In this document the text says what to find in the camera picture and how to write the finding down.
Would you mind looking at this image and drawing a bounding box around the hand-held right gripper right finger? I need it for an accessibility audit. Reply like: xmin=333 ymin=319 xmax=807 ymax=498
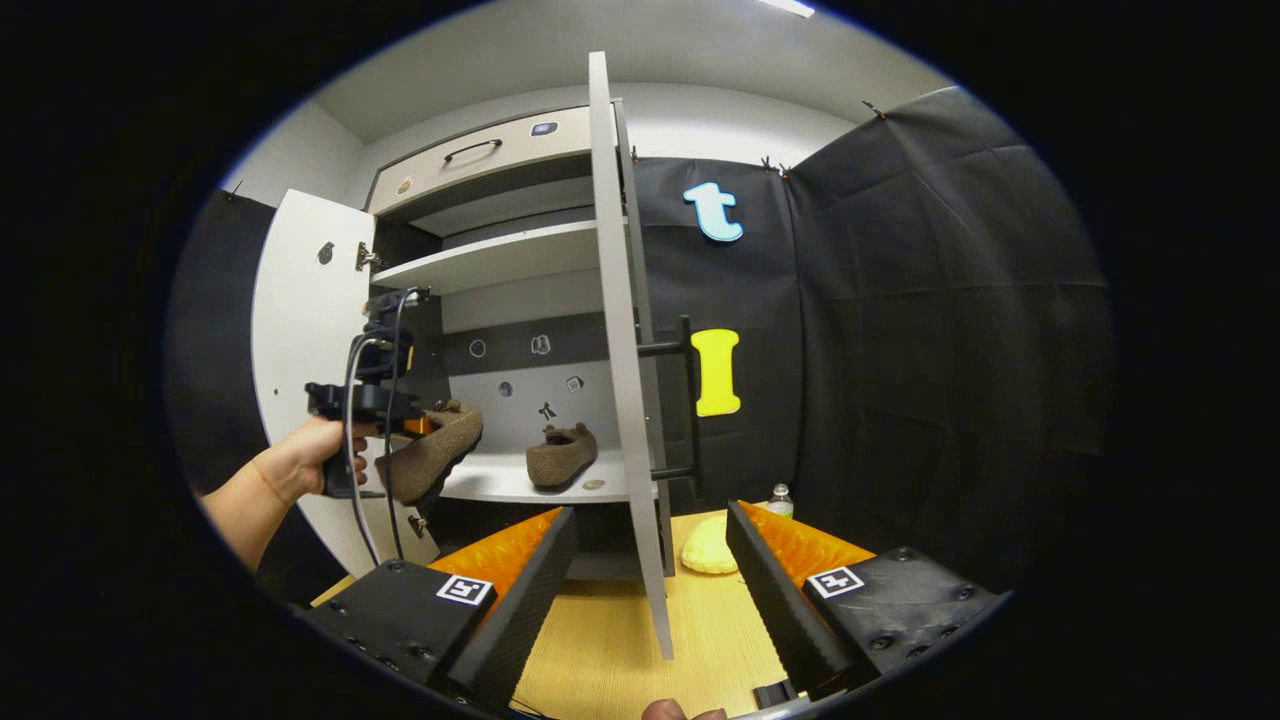
xmin=725 ymin=500 xmax=1006 ymax=701

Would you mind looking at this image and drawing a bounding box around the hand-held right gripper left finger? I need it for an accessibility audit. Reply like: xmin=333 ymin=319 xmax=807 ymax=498
xmin=295 ymin=507 xmax=579 ymax=713

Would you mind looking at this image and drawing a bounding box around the brown shoe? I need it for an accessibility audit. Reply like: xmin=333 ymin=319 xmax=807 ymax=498
xmin=375 ymin=400 xmax=485 ymax=506
xmin=526 ymin=422 xmax=599 ymax=491

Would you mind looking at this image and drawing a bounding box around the grey cabinet door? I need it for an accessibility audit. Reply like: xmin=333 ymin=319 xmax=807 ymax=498
xmin=588 ymin=50 xmax=701 ymax=661
xmin=250 ymin=188 xmax=441 ymax=579

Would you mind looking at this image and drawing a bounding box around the grey shoe cabinet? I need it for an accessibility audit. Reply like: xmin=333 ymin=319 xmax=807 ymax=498
xmin=365 ymin=100 xmax=661 ymax=581

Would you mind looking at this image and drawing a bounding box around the grey cabinet drawer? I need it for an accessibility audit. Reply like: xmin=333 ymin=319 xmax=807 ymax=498
xmin=368 ymin=105 xmax=593 ymax=216

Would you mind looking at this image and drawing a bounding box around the black backdrop cloth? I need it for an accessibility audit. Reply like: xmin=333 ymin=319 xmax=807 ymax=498
xmin=165 ymin=85 xmax=1116 ymax=601

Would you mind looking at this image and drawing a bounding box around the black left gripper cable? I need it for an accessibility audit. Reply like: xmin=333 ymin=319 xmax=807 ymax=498
xmin=343 ymin=290 xmax=421 ymax=566

